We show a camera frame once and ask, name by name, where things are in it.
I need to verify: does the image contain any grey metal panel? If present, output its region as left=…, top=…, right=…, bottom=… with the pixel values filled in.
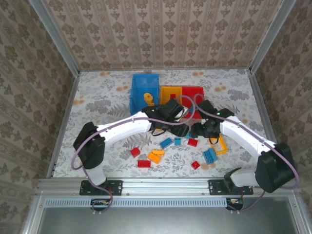
left=36, top=207, right=300, bottom=234

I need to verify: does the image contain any blue plastic bin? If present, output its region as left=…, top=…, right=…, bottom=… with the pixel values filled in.
left=130, top=74, right=161, bottom=116

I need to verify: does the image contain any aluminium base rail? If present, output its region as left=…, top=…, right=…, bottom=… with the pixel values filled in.
left=35, top=177, right=302, bottom=196

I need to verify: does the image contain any aluminium frame post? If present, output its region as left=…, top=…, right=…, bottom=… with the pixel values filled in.
left=28, top=0, right=81, bottom=75
left=248, top=0, right=297, bottom=74

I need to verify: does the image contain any yellow lego window frame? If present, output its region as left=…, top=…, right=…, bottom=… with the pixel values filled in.
left=209, top=135, right=229, bottom=156

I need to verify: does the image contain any black left camera cable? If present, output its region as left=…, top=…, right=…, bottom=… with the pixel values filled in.
left=151, top=125, right=173, bottom=137

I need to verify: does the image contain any aluminium side rail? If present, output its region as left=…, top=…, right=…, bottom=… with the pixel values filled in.
left=247, top=69, right=280, bottom=147
left=46, top=72, right=81, bottom=178

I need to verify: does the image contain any grey slotted cable duct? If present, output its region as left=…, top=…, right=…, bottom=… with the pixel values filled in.
left=43, top=196, right=229, bottom=208

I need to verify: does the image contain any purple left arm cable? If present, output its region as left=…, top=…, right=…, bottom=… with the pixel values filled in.
left=71, top=95, right=195, bottom=214

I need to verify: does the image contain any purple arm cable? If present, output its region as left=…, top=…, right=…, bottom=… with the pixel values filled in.
left=194, top=94, right=301, bottom=213
left=71, top=95, right=195, bottom=214

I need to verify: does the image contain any blue wide lego brick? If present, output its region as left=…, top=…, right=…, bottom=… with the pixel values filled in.
left=202, top=148, right=218, bottom=164

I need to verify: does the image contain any blue long lego brick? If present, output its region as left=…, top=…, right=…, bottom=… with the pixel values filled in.
left=159, top=137, right=174, bottom=149

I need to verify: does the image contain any yellow round lego piece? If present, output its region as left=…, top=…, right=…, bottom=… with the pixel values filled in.
left=143, top=92, right=156, bottom=107

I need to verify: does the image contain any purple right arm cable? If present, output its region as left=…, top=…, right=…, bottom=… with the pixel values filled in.
left=194, top=94, right=301, bottom=213

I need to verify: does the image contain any yellow plastic bin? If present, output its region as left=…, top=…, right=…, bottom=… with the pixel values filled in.
left=159, top=85, right=183, bottom=106

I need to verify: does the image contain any red plastic bin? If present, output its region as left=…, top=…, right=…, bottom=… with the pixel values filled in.
left=180, top=85, right=205, bottom=120

